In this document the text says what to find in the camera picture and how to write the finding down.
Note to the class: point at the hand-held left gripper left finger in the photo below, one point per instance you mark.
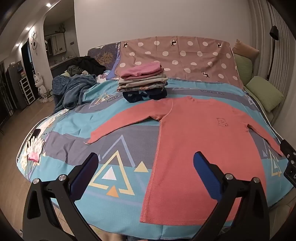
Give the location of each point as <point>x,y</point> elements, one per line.
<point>85,176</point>

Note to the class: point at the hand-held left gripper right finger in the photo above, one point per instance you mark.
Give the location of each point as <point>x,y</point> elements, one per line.
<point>205,173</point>

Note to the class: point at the coral long-sleeve shirt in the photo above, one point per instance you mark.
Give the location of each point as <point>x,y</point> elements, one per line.
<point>196,150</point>

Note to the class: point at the pink cloth item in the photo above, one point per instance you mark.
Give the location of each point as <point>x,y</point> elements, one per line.
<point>34,157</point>

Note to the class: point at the white gloves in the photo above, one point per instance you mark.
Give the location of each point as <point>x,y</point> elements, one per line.
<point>35,144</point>

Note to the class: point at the green pillow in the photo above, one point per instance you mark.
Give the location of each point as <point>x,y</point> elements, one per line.
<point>244,68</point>
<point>264,92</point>

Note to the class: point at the black smartphone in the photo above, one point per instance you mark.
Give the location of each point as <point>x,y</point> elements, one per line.
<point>35,134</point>

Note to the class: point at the blue-grey fleece blanket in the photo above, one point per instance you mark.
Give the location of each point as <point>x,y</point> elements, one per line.
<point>69,90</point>

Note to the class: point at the navy folded garment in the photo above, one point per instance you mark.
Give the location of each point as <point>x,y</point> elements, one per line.
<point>143,95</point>

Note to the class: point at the floral folded garment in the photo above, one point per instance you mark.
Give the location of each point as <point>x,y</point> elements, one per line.
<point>148,87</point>

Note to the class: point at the white shelf cart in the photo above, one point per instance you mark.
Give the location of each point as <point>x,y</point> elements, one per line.
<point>26,90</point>

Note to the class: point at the white cat figurine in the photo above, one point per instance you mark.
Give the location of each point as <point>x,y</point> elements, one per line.
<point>39,81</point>

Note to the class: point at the grey folded garment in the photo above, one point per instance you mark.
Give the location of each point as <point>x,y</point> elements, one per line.
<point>138,83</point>

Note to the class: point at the beige folded garment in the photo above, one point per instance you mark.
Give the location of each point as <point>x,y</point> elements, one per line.
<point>148,78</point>

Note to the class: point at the black clothing heap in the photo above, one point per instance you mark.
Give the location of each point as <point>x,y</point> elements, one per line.
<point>90,63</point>

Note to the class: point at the kitchen counter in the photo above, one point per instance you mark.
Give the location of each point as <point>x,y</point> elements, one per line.
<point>60,66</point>

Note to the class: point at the tan pillow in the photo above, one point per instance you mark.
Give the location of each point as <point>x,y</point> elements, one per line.
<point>245,48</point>

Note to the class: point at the dark refrigerator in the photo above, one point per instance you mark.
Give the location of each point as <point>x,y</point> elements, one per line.
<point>13,85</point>

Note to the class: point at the pink polka dot blanket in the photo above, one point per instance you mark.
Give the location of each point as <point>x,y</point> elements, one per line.
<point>196,53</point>

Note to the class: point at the black floor lamp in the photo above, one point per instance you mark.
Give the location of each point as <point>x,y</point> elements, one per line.
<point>274,32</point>

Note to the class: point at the blue tree print quilt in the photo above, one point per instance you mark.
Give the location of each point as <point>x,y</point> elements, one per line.
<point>104,55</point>

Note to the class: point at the kitchen wall cabinet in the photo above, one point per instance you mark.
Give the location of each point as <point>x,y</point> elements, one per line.
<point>56,44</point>

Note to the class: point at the white wall ornament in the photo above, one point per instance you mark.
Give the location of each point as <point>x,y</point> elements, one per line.
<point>34,44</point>

